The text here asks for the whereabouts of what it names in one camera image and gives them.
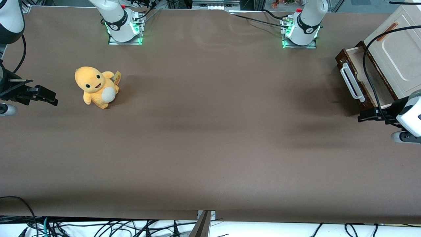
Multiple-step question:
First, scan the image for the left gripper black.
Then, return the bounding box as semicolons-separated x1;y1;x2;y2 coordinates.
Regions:
358;96;410;127

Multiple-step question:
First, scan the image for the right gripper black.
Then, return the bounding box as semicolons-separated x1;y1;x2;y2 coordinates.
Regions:
0;78;59;106

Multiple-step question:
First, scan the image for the white drawer handle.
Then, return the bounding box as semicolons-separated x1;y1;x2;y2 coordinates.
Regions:
340;63;366;103

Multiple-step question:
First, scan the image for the dark wood drawer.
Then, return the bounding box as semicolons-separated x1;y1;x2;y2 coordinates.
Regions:
335;45;399;111

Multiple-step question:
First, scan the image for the white drawer cabinet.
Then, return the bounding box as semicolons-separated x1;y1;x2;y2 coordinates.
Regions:
362;4;421;101

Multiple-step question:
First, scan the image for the yellow plush toy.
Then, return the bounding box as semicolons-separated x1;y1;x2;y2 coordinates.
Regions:
74;66;122;110

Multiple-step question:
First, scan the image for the orange bar on cabinet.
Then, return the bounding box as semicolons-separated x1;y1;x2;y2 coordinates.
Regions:
376;22;399;42

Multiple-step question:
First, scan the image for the brown table mat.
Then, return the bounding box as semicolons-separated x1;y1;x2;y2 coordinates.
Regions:
0;6;421;225

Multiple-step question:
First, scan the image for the silver metal box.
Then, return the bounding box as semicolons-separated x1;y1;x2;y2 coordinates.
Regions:
192;0;241;10

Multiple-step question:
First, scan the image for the dark slanted pole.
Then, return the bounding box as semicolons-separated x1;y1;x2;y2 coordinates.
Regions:
188;211;211;237

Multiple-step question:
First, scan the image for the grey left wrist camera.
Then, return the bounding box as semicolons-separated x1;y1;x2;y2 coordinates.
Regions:
391;131;421;144

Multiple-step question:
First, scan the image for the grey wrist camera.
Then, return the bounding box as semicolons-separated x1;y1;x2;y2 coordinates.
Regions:
391;131;421;144
0;104;17;116

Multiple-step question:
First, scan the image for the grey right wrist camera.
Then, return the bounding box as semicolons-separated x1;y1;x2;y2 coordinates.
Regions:
0;104;17;116

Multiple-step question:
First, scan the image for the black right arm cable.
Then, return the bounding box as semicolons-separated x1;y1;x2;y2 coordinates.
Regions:
12;34;27;74

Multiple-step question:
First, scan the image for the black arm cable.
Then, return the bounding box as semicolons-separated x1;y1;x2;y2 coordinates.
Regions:
12;34;27;74
363;26;421;127

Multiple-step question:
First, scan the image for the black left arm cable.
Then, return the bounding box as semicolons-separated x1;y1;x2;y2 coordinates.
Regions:
363;26;421;127

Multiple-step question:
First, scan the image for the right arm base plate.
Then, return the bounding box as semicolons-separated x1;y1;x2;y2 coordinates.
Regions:
108;20;144;45

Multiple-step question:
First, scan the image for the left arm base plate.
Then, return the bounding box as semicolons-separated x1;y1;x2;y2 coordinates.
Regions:
281;18;318;49

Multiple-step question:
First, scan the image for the black looped cable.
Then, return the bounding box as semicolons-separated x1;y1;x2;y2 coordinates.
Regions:
0;196;38;237

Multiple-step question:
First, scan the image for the short black table cable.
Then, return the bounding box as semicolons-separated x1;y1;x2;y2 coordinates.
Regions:
261;9;290;22

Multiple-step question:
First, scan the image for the long black table cable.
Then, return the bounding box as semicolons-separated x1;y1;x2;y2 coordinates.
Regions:
230;13;291;29

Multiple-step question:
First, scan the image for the black cable tangle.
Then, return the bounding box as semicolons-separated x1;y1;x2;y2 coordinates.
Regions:
49;219;198;237

